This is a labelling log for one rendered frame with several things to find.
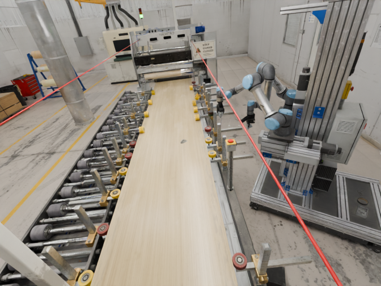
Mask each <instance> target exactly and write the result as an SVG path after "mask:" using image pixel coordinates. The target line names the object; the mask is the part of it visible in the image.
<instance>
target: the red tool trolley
mask: <svg viewBox="0 0 381 286"><path fill-rule="evenodd" d="M11 82H12V84H13V85H17V86H18V87H19V89H21V90H20V92H21V94H22V96H23V98H24V100H28V99H27V98H26V96H33V98H34V99H36V97H35V95H36V94H37V93H38V92H40V89H39V86H38V84H37V81H36V78H35V75H34V74H31V75H29V76H25V77H24V76H20V77H18V78H15V79H13V80H11ZM40 93H41V92H40Z"/></svg>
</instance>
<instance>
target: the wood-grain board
mask: <svg viewBox="0 0 381 286"><path fill-rule="evenodd" d="M189 86H192V81H191V79H190V80H184V81H176V82H167V83H158V84H155V86H154V89H153V90H155V95H152V96H151V99H150V100H152V101H153V104H151V105H148V108H147V111H148V112H149V117H145V118H144V120H143V123H142V126H144V128H145V132H144V133H139V136H138V139H137V143H136V146H135V148H134V152H133V155H132V158H131V161H130V164H129V167H128V170H127V173H126V176H125V180H124V183H123V185H122V189H121V192H120V196H119V198H118V201H117V204H116V207H115V211H114V214H113V217H112V220H111V223H110V226H109V229H108V233H107V236H106V238H105V241H104V245H103V248H102V251H101V254H100V257H99V260H98V264H97V266H96V270H95V273H94V276H93V278H92V282H91V285H90V286H238V283H237V279H236V275H235V270H234V265H233V262H232V257H231V253H230V248H229V245H228V240H227V235H226V230H225V226H224V222H223V217H222V213H221V208H220V205H219V200H218V195H217V190H216V187H215V183H214V178H213V173H212V170H211V165H210V160H209V156H208V151H207V147H206V143H205V138H204V133H203V130H202V125H201V120H197V121H195V116H194V115H197V114H199V113H198V112H195V113H194V111H193V108H194V107H197V104H196V106H193V105H192V101H193V100H195V98H194V97H195V95H194V90H190V88H189ZM183 139H185V140H187V142H185V143H183V144H181V143H180V142H181V141H182V140H183Z"/></svg>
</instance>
